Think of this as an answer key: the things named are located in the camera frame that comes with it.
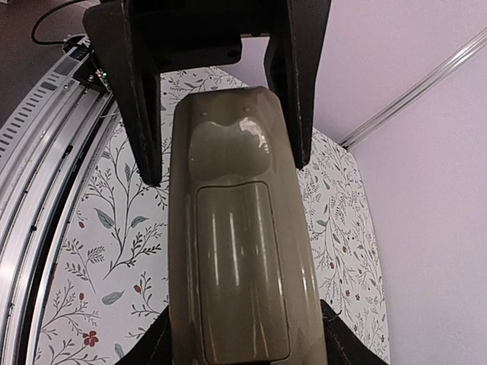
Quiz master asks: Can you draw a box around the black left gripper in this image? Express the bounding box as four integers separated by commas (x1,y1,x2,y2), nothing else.
81,0,244,187

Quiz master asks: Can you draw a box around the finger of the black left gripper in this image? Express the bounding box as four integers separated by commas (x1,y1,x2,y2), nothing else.
264,0,331,170

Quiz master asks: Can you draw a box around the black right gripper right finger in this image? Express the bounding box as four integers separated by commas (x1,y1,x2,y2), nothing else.
320,299,384,365

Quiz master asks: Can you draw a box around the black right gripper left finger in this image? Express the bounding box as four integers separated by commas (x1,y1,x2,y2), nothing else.
116,306,171,365

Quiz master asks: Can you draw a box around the white remote control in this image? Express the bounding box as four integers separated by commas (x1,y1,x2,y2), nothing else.
168,87,327,364

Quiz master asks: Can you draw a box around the floral patterned table mat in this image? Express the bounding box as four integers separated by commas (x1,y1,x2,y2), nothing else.
33,67,390,364

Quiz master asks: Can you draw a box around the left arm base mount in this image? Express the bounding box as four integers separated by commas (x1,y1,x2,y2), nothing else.
62,36,111,94

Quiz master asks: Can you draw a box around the white slotted cable duct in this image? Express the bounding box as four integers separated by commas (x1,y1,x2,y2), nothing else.
1,56,81,159

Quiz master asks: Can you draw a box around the right aluminium frame post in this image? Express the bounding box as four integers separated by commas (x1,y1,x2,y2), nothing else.
339,27,486,150

